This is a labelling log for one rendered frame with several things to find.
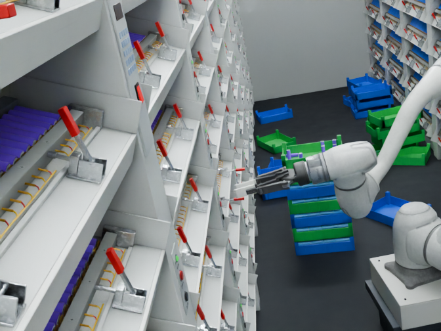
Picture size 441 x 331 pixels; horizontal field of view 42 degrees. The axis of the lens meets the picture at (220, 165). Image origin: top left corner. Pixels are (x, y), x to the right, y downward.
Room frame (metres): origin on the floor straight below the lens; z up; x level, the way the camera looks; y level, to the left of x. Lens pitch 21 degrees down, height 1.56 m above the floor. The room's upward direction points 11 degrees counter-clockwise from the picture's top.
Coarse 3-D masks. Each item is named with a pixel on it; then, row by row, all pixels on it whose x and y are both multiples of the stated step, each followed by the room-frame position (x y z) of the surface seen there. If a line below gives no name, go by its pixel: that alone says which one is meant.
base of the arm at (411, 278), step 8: (392, 264) 1.88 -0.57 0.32; (392, 272) 1.85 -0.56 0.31; (400, 272) 1.81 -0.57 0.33; (408, 272) 1.78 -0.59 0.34; (416, 272) 1.76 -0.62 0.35; (424, 272) 1.76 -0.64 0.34; (432, 272) 1.76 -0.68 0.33; (440, 272) 1.77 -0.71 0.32; (400, 280) 1.79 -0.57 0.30; (408, 280) 1.76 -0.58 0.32; (416, 280) 1.75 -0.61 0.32; (424, 280) 1.75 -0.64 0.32; (432, 280) 1.75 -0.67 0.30; (408, 288) 1.74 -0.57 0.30
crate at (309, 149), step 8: (296, 144) 2.80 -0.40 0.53; (304, 144) 2.79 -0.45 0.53; (312, 144) 2.78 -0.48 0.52; (320, 144) 2.78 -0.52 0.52; (328, 144) 2.77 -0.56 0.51; (296, 152) 2.80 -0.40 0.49; (304, 152) 2.79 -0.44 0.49; (312, 152) 2.78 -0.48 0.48; (320, 152) 2.76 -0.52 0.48; (288, 160) 2.61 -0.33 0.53; (296, 160) 2.61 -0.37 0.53; (304, 160) 2.60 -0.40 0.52; (288, 168) 2.61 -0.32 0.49
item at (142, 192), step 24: (72, 48) 0.83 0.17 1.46; (96, 48) 0.83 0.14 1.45; (48, 72) 0.83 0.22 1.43; (72, 72) 0.83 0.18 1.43; (96, 72) 0.83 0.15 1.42; (120, 72) 0.82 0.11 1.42; (120, 96) 0.82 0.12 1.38; (144, 168) 0.82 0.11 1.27; (120, 192) 0.83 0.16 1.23; (144, 192) 0.82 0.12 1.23; (144, 216) 0.82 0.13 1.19; (168, 216) 0.89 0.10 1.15; (168, 240) 0.85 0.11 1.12; (168, 264) 0.82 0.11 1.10; (168, 288) 0.82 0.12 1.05; (168, 312) 0.82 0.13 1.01; (192, 312) 0.90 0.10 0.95
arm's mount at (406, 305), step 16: (384, 256) 1.98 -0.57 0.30; (384, 272) 1.87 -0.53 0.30; (384, 288) 1.82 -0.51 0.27; (400, 288) 1.75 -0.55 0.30; (416, 288) 1.73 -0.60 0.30; (432, 288) 1.72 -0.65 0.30; (400, 304) 1.66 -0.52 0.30; (416, 304) 1.65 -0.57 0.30; (432, 304) 1.65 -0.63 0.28; (400, 320) 1.66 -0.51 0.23; (416, 320) 1.65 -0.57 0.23; (432, 320) 1.65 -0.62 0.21
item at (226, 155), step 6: (222, 150) 2.21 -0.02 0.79; (228, 150) 2.21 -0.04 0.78; (234, 150) 2.21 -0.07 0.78; (222, 156) 2.21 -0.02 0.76; (228, 156) 2.21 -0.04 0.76; (228, 162) 2.20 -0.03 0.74; (228, 168) 2.13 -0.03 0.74; (222, 180) 2.01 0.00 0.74; (228, 180) 2.02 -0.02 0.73; (222, 186) 1.95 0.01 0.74; (228, 186) 1.96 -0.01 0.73; (222, 192) 1.90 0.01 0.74; (228, 192) 1.90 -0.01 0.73; (228, 198) 1.85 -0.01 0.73; (228, 204) 1.81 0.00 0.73; (222, 210) 1.75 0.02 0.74; (228, 222) 1.61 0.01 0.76
